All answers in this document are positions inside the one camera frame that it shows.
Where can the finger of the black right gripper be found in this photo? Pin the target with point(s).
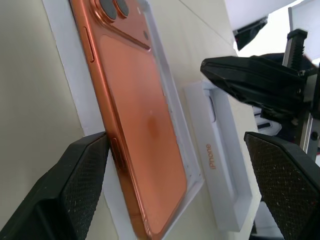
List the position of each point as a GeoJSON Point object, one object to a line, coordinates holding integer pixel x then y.
{"type": "Point", "coordinates": [250, 63]}

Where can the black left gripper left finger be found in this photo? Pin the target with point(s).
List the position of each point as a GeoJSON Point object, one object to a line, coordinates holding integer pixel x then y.
{"type": "Point", "coordinates": [57, 195]}

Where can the orange smartphone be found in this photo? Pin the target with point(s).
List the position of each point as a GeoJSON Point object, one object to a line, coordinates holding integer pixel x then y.
{"type": "Point", "coordinates": [140, 105]}

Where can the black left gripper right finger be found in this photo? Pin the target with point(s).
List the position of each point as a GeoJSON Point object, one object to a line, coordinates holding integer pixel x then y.
{"type": "Point", "coordinates": [287, 190]}

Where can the white iPhone box lid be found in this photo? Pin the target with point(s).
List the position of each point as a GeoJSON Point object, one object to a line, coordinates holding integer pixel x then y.
{"type": "Point", "coordinates": [212, 130]}

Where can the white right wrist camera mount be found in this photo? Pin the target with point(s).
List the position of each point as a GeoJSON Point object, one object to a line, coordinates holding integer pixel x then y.
{"type": "Point", "coordinates": [267, 123]}

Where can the white phone box base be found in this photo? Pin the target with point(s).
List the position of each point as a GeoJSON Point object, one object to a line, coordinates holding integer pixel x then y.
{"type": "Point", "coordinates": [62, 65]}

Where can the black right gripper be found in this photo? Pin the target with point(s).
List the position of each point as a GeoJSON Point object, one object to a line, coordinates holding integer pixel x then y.
{"type": "Point", "coordinates": [312, 120]}

